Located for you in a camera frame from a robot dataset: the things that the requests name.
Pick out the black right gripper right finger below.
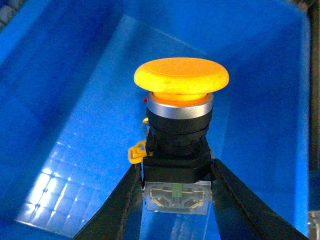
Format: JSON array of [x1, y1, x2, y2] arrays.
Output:
[[210, 158, 307, 240]]

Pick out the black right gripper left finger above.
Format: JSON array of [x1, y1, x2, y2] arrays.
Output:
[[73, 164, 143, 240]]

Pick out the large yellow mushroom button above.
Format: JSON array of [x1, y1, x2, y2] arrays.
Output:
[[128, 57, 229, 215]]

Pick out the blue bin far right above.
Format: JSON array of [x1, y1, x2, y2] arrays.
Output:
[[0, 0, 310, 240]]

